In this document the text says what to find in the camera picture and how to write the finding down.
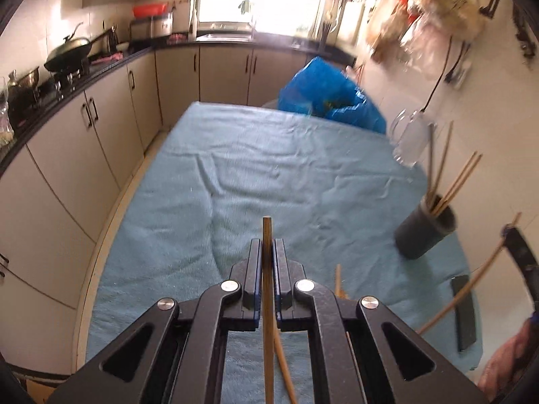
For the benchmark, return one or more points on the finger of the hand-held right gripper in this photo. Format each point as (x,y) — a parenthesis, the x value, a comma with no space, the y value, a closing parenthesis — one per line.
(524,256)

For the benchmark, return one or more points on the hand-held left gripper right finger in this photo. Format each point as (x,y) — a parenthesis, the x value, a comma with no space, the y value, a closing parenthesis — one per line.
(280,277)

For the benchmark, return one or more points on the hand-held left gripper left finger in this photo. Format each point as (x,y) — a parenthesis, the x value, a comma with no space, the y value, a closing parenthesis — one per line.
(254,277)

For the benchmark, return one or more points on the long wooden chopstick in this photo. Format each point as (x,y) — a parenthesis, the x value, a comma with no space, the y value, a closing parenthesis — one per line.
(457,181)
(463,183)
(284,366)
(444,160)
(267,229)
(338,280)
(463,292)

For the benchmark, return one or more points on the dark grey utensil holder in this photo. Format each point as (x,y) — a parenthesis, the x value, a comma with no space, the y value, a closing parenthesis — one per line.
(421,235)

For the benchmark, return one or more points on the person's right hand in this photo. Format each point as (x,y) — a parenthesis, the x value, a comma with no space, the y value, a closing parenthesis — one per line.
(501,366)

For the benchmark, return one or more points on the black smartphone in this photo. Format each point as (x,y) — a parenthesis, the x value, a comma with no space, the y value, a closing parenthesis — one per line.
(465,315)

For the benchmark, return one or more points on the blue towel table cover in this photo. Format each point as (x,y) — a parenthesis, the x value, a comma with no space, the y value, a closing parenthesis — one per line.
(252,168)

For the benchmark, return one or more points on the clear glass pitcher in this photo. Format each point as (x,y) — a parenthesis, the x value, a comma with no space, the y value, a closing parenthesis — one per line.
(410,141)

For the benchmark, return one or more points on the blue plastic bag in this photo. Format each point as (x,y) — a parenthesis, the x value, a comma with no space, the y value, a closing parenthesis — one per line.
(328,88)

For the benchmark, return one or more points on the beige lower cabinets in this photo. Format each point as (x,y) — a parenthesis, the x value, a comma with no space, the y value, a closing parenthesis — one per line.
(75,147)

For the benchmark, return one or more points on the black cutlery drainer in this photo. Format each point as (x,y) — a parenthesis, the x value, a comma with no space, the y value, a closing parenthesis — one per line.
(326,33)

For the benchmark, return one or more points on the pink rag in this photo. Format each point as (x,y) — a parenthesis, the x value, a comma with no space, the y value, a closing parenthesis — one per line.
(176,38)
(108,58)

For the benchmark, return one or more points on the black kitchen countertop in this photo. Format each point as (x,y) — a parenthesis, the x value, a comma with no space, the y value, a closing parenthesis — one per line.
(126,57)

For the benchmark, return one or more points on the white bottle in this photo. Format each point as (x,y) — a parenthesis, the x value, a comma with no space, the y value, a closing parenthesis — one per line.
(194,27)

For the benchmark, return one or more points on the brown hanging bag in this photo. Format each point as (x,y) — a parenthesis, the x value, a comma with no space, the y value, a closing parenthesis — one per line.
(385,29)

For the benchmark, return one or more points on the hanging cutting board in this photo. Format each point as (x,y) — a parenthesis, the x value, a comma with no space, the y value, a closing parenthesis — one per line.
(350,19)

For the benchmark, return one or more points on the silver rice cooker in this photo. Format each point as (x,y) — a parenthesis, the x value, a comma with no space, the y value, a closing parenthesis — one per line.
(153,27)

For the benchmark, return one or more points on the green glove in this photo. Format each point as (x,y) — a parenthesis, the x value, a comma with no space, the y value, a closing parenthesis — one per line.
(244,6)

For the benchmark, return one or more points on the gas stove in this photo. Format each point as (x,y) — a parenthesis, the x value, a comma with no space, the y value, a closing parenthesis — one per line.
(67,76)

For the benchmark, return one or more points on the red plastic basin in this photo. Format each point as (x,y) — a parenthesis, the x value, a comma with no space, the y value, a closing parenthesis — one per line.
(150,9)

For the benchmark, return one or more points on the black wok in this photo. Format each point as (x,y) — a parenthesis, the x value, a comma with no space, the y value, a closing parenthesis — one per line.
(67,52)

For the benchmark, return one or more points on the clear plastic food bag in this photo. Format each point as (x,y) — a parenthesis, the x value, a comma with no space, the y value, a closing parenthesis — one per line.
(5,122)

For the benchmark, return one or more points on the steel pot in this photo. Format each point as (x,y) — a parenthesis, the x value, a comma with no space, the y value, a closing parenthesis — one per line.
(23,86)

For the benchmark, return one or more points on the wall socket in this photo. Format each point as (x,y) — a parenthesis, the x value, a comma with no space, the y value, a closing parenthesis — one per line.
(460,73)

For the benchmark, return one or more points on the black wall hooks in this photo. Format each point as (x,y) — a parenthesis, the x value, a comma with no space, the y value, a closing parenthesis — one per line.
(524,38)

